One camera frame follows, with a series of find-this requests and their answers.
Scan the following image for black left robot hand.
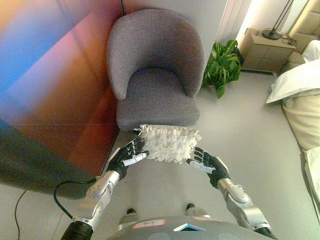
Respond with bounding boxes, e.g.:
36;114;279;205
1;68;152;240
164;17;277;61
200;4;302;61
107;136;151;181

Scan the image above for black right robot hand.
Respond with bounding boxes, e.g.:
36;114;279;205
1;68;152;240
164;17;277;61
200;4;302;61
186;146;230;189

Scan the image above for white fringed pillow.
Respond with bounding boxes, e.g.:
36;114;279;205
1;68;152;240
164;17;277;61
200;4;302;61
132;124;203;165

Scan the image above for silver right leg black foot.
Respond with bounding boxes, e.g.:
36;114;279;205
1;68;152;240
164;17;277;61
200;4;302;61
184;203;211;218

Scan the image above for silver leg black foot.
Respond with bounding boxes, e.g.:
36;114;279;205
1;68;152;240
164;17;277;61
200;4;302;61
119;208;139;226
184;203;211;218

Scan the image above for silver left leg black foot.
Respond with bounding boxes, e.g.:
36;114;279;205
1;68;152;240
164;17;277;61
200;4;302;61
119;208;139;226

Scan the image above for grey robot torso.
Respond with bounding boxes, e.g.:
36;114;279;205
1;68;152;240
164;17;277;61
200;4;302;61
104;216;278;240

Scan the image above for brown wooden table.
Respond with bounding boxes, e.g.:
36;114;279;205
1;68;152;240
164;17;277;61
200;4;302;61
0;0;126;201

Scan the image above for green potted plant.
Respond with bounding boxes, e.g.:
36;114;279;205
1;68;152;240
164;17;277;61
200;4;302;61
201;39;243;100

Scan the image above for white duvet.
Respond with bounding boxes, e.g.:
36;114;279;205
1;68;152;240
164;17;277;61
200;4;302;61
265;39;320;105

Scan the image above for grey fabric armchair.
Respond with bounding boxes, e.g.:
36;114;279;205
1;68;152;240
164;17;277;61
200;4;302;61
106;8;206;132

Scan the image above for beige nightstand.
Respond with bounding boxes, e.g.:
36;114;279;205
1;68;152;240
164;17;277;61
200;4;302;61
241;27;297;73

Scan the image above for dark floor lamp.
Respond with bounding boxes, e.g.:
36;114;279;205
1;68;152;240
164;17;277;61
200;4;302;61
261;0;295;41

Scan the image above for beige upholstered headboard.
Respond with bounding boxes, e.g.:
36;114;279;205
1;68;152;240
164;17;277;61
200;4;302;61
288;0;320;55

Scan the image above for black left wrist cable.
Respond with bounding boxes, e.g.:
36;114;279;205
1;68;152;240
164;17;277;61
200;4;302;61
53;176;101;221

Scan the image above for thin dark floor cable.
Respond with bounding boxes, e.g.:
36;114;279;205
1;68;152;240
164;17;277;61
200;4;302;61
14;189;27;240

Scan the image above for tangled cables on nightstand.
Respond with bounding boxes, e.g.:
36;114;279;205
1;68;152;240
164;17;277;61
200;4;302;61
279;32;297;47

